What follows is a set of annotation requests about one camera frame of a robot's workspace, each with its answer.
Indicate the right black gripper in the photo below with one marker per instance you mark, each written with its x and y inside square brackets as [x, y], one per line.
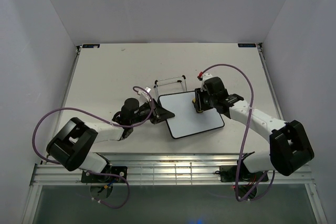
[198, 104]

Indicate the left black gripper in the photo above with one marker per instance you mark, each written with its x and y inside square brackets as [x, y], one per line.
[163, 114]

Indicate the small black-framed whiteboard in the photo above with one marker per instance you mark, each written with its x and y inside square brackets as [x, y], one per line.
[187, 121]

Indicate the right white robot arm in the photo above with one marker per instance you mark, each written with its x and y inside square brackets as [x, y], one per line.
[289, 146]

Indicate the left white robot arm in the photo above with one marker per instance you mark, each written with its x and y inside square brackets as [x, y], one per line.
[71, 145]

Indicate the metal whiteboard stand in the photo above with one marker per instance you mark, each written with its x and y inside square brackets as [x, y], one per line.
[175, 85]

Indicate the right blue table label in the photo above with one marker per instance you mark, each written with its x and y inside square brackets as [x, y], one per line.
[246, 45]

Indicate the blue table label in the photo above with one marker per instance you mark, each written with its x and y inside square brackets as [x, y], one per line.
[90, 46]
[246, 45]

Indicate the left blue table label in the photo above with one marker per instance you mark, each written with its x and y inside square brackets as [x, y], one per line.
[90, 46]

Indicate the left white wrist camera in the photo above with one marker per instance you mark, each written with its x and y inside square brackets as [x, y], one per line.
[145, 94]

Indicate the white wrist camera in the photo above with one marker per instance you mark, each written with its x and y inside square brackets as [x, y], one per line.
[145, 94]
[202, 77]

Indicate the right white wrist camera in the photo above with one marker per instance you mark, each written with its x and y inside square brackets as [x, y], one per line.
[202, 77]

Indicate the aluminium frame rail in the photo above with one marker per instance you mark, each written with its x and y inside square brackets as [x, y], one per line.
[147, 169]

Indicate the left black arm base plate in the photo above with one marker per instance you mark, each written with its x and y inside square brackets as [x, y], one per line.
[117, 171]

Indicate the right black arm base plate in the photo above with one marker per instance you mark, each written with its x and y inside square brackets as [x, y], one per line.
[227, 173]

